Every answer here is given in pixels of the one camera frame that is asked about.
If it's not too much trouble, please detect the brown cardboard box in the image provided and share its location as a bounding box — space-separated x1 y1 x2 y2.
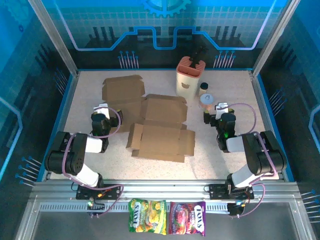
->
125 93 196 164
101 74 147 133

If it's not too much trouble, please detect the black left controller box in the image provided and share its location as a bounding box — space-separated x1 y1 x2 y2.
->
86 198 106 220

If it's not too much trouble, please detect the black controller box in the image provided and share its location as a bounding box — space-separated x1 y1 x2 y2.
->
86 198 106 220
226 201 247 218

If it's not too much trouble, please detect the black right controller box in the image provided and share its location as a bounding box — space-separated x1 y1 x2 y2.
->
226 201 247 218

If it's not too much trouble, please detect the orange label tin can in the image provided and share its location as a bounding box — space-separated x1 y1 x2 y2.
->
198 93 215 111

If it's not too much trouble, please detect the small jar black lid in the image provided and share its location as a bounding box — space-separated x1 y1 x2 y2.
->
199 82 210 96

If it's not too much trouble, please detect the cream knife block orange top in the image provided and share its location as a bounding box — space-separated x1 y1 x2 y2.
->
175 56 207 100

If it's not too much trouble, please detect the red candy bag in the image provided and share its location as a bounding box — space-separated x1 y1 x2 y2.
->
167 200 207 237

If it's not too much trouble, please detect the green candy bag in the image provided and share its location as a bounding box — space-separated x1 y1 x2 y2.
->
128 198 168 236

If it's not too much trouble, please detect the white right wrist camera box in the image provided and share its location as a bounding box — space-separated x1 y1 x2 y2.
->
215 101 229 120

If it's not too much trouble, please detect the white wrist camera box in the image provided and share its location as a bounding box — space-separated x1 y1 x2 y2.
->
215 101 229 120
93 103 111 120

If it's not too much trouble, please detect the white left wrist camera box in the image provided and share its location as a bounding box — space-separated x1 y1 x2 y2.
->
93 103 111 120

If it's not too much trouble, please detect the aluminium side rail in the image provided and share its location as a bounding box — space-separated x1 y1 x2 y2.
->
249 71 287 181

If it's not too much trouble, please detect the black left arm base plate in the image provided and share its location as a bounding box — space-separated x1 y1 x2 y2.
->
75 183 123 201

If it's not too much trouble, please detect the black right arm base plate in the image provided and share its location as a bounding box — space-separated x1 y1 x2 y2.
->
208 183 255 201

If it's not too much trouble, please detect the aluminium mounting rail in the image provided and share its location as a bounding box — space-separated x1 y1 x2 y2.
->
31 178 305 205

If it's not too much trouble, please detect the slotted grey cable duct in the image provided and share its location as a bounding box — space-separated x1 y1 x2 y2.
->
39 202 232 213

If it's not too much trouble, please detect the aluminium frame post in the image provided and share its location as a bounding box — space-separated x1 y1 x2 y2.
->
251 0 298 77
27 0 80 77

